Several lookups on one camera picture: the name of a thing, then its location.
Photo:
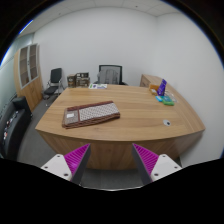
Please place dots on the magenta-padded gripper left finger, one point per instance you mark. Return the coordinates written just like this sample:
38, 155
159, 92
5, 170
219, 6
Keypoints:
58, 165

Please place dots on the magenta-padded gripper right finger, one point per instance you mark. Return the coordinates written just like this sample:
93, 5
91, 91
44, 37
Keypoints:
163, 165

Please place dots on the brown patterned towel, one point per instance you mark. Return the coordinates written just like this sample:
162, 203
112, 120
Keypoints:
93, 113

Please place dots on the black leather sofa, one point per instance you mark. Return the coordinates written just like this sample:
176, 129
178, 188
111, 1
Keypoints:
16, 126

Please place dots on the small green box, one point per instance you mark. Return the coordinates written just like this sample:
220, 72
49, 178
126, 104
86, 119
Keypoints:
168, 102

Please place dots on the small blue box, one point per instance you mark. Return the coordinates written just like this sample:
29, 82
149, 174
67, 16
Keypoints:
159, 98

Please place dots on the purple standing card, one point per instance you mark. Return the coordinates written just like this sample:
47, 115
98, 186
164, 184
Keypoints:
162, 87

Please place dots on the orange box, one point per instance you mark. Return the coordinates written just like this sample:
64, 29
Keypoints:
153, 87

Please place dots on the wooden cabinet with glass doors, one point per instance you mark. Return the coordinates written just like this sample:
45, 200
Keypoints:
32, 90

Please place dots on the low wooden side cabinet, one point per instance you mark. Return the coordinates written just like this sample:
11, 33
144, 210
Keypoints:
148, 80

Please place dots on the dark printed cardboard box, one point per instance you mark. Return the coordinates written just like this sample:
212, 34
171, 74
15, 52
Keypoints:
83, 82
82, 75

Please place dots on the black folding chair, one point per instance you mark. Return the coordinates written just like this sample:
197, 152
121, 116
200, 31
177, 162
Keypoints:
56, 75

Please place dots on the grey mesh office chair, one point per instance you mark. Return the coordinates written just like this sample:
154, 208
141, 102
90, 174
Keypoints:
109, 75

